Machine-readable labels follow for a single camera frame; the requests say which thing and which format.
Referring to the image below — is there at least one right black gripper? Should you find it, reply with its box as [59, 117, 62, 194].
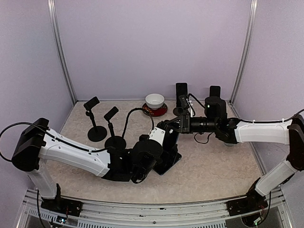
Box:
[164, 114, 218, 134]

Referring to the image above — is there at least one black phone white edge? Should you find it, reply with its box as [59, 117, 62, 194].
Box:
[162, 130, 179, 157]

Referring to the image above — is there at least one tall black phone stand front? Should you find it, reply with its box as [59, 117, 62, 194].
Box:
[104, 106, 126, 150]

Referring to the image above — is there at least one tall black phone stand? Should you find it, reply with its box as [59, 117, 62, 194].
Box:
[104, 106, 126, 150]
[84, 96, 107, 142]

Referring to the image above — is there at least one small round-base phone stand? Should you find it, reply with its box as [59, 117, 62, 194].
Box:
[173, 107, 189, 116]

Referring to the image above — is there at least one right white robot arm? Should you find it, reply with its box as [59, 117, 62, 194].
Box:
[165, 95, 304, 211]

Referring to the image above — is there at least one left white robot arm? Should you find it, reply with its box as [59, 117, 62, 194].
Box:
[11, 118, 181, 211]

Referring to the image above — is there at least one black phone blue edge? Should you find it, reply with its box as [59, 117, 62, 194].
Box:
[153, 152, 182, 175]

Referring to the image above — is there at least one tall black phone stand rear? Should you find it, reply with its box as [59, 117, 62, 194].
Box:
[84, 96, 107, 142]

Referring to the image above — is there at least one red patterned saucer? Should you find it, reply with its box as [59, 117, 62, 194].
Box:
[142, 103, 168, 117]

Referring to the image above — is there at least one white ceramic bowl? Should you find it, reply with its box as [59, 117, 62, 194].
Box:
[145, 94, 165, 110]

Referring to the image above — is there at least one light blue mug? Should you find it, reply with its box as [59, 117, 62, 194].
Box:
[224, 142, 235, 147]

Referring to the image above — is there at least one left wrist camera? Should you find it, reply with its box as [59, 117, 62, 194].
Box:
[148, 127, 166, 145]

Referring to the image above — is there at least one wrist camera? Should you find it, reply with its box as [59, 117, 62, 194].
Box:
[148, 127, 166, 145]
[179, 95, 196, 117]

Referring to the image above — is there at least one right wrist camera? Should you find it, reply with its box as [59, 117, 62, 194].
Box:
[179, 95, 196, 117]

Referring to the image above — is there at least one aluminium front rail frame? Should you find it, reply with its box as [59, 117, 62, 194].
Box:
[14, 189, 294, 228]

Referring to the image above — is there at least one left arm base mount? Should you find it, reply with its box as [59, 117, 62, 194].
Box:
[41, 197, 83, 217]

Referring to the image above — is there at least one right aluminium corner post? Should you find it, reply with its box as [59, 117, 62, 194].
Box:
[229, 0, 258, 106]

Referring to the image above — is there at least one aluminium corner post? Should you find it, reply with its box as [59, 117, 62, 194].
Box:
[229, 0, 258, 106]
[47, 0, 77, 105]

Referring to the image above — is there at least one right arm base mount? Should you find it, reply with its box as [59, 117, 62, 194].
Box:
[226, 195, 268, 216]

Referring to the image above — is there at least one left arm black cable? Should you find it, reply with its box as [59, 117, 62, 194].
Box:
[0, 108, 155, 162]

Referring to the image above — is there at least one left aluminium corner post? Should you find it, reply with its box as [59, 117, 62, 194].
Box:
[47, 0, 77, 105]

